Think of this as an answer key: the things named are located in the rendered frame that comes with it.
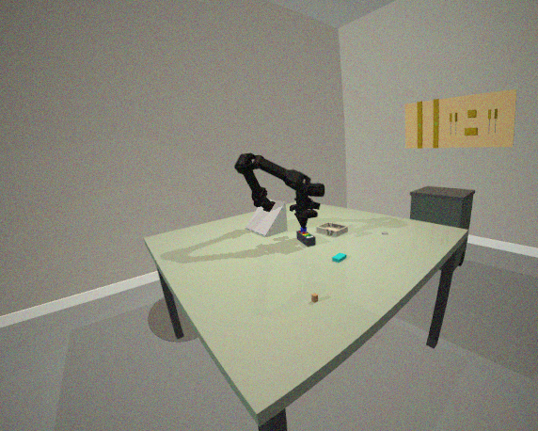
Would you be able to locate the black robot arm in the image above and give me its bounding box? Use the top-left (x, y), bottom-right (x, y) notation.
top-left (235, 153), bottom-right (324, 212)

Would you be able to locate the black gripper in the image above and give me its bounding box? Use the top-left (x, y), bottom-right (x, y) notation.
top-left (290, 196), bottom-right (318, 229)

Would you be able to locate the teal flat block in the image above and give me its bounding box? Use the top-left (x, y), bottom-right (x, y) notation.
top-left (332, 253), bottom-right (346, 263)

